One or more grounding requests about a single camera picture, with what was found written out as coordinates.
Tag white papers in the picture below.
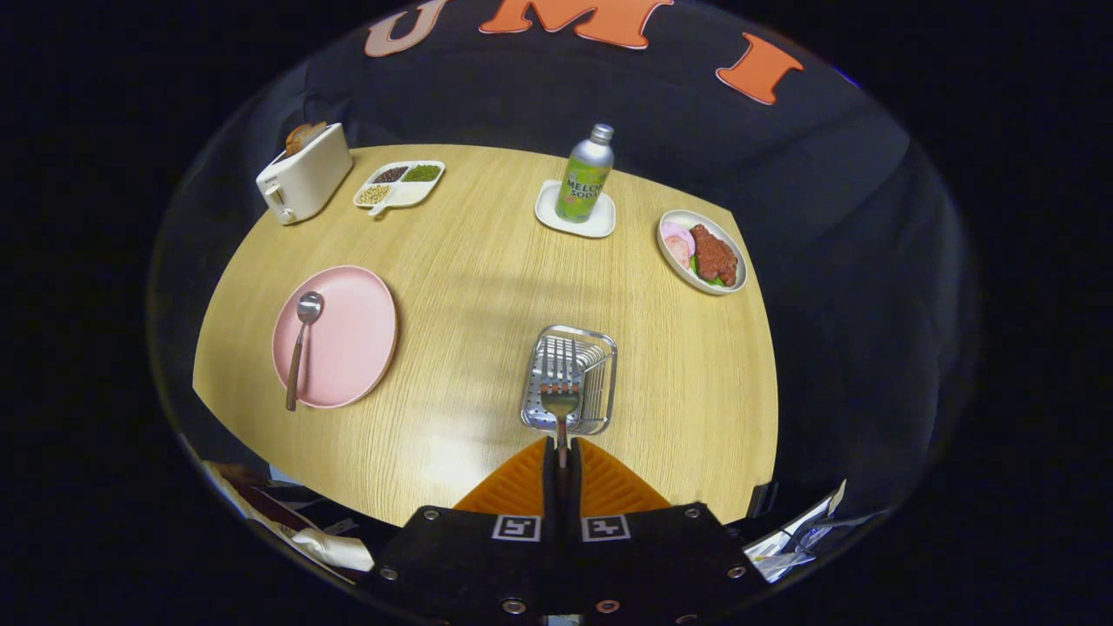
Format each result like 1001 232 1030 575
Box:
743 478 879 583

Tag silver wire basket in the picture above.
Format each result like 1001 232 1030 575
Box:
520 325 618 436

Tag white square coaster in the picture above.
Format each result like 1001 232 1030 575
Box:
534 179 616 239

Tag silver fork with wooden handle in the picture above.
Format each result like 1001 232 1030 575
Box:
539 337 582 470

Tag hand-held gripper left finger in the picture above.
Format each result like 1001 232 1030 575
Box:
370 437 564 626

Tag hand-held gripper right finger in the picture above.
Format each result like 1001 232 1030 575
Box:
565 437 770 623

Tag green soda bottle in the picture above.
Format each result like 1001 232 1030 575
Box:
555 123 616 223

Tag pink round plate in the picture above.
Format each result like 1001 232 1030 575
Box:
272 265 399 410

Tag white plastic bag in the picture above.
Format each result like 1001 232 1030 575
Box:
291 526 377 573

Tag red meat slices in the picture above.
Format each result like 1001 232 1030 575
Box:
689 224 739 288

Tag black backdrop cloth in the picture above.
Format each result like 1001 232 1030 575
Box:
148 0 983 540

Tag cream white toaster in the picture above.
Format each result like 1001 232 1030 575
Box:
256 123 354 226

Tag white divided dish with beans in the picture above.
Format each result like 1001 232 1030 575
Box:
352 160 446 216

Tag silver spoon with wooden handle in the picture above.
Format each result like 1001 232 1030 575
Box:
285 291 325 412

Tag white oval plate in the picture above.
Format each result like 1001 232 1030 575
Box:
656 210 749 296

